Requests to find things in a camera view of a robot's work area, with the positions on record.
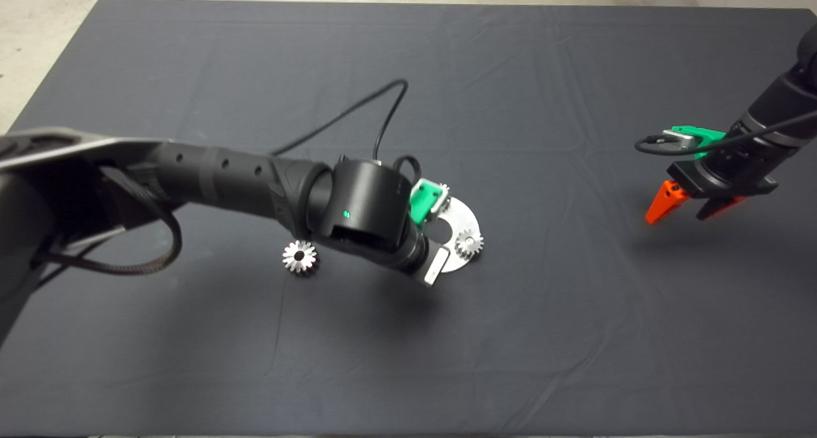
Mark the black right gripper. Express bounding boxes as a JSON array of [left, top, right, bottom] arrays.
[[645, 147, 779, 225]]

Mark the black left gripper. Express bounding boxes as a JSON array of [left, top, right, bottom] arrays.
[[396, 240, 451, 287]]

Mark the green left camera mount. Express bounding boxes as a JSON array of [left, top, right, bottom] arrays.
[[408, 178, 446, 225]]

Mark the green right camera mount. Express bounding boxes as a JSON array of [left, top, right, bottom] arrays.
[[670, 126, 728, 159]]

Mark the black braided cable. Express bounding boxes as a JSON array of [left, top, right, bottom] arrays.
[[35, 167, 183, 276]]

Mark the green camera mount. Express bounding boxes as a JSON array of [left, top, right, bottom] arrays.
[[408, 178, 446, 225], [670, 126, 728, 159]]

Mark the silver right camera box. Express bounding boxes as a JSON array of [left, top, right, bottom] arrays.
[[661, 129, 696, 156]]

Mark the dark grey table cloth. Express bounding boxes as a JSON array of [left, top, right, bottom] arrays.
[[0, 0, 817, 436]]

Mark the round metal plate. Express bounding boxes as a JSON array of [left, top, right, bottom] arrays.
[[424, 195, 479, 274]]

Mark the large steel gear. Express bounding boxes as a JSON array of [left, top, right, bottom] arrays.
[[282, 240, 319, 276]]

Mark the thin black left camera cable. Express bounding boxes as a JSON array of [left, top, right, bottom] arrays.
[[268, 79, 422, 183]]

